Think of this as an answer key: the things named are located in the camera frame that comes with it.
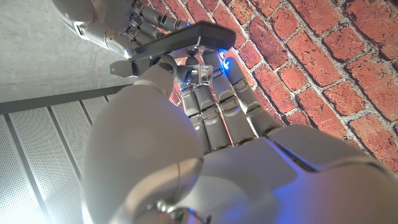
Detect red brick printed backdrop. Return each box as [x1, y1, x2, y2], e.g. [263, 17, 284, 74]
[139, 0, 398, 175]

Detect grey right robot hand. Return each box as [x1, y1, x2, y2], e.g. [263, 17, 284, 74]
[51, 0, 190, 60]

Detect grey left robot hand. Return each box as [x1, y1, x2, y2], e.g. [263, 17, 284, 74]
[82, 52, 398, 224]

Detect black stapler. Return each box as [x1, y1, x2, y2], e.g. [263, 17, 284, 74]
[109, 21, 237, 86]

